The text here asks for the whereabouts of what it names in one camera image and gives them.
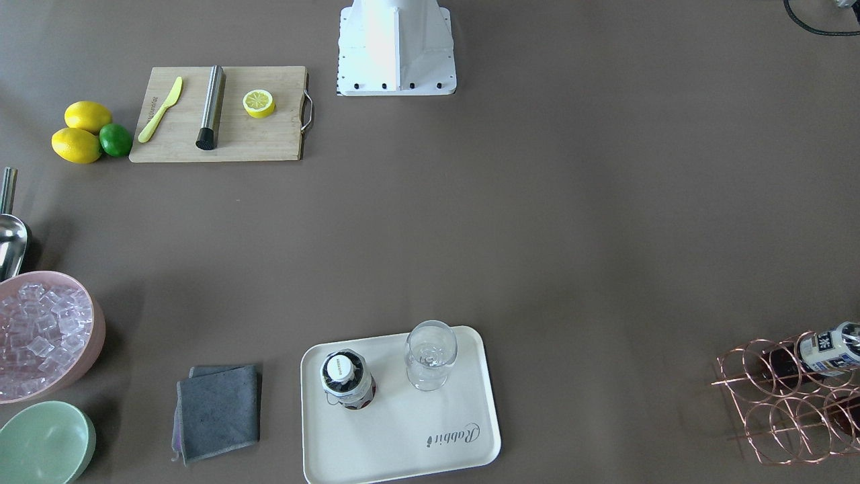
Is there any green lime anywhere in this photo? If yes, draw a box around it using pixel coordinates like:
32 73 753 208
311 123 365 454
98 123 133 157

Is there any half lemon slice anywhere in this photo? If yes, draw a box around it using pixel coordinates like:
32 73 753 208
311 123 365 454
242 89 276 119

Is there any pink bowl of ice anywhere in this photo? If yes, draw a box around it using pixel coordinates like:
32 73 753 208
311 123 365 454
1 272 105 404

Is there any copper wire bottle basket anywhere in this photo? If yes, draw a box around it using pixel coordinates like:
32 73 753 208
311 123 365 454
714 331 859 465

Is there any yellow plastic knife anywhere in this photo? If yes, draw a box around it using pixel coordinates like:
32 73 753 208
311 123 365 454
137 77 183 143

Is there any yellow lemon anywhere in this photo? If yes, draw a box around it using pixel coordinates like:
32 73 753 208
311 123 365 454
51 128 102 163
64 101 113 134

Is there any clear wine glass on tray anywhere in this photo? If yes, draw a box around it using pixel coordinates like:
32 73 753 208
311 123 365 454
404 321 458 392

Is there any yellow lemon near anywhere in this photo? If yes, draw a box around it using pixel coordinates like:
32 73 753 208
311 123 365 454
51 128 102 163

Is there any tea bottle white cap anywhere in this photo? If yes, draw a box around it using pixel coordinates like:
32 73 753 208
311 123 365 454
320 348 377 410

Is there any cream rabbit tray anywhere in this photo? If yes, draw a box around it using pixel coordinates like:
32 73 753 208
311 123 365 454
300 325 503 483

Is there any bamboo cutting board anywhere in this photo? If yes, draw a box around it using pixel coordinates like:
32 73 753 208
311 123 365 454
129 65 312 163

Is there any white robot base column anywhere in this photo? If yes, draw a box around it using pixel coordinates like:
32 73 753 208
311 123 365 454
336 1 458 96

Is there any yellow lemon far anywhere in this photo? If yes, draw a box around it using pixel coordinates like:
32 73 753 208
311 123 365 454
64 101 113 134

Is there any green ceramic bowl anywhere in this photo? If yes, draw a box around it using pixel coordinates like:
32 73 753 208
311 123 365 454
1 401 96 483

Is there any steel ice scoop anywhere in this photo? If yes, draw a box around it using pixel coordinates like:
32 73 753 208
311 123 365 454
1 167 30 282

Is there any steel muddler black tip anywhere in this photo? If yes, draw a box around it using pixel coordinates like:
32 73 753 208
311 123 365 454
196 65 226 151

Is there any folded grey cloth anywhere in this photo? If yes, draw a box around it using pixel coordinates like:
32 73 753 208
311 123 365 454
172 364 261 465

